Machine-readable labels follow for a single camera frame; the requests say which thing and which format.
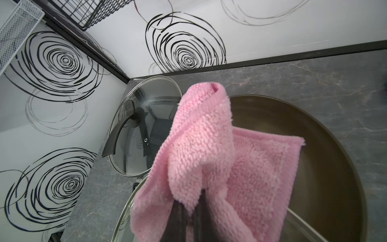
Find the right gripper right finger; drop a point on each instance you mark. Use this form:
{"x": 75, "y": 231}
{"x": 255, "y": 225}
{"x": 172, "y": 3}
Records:
{"x": 204, "y": 230}

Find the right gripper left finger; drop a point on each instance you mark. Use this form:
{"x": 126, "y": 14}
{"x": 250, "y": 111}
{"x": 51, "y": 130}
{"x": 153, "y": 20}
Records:
{"x": 175, "y": 230}

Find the white mesh shelf basket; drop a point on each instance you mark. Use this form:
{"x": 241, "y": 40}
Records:
{"x": 16, "y": 29}

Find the black wire basket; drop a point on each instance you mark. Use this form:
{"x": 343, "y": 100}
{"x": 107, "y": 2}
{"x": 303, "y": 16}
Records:
{"x": 86, "y": 13}

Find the pink cloth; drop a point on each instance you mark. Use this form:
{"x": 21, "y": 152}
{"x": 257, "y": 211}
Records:
{"x": 247, "y": 176}

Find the glass pot lid black knob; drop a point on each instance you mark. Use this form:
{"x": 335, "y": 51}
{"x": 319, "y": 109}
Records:
{"x": 127, "y": 217}

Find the glass lid on black pan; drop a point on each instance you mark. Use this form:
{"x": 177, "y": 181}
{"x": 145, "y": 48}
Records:
{"x": 141, "y": 124}

